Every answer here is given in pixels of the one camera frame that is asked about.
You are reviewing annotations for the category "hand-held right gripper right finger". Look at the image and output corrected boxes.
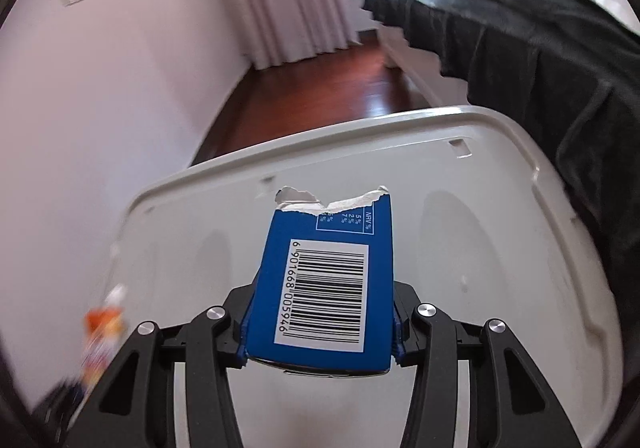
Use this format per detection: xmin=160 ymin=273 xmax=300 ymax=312
xmin=391 ymin=280 xmax=568 ymax=448

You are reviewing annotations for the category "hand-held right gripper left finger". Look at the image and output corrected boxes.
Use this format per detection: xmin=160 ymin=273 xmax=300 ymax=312
xmin=82 ymin=284 xmax=259 ymax=448

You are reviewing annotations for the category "orange white snack packet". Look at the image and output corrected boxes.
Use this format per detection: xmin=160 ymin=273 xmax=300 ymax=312
xmin=80 ymin=284 xmax=128 ymax=386

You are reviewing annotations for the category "blue torn carton box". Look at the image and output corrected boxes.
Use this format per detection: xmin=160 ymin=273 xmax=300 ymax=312
xmin=246 ymin=185 xmax=397 ymax=377

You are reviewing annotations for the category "white bed frame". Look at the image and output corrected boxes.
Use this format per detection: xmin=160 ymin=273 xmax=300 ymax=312
xmin=356 ymin=0 xmax=471 ymax=109

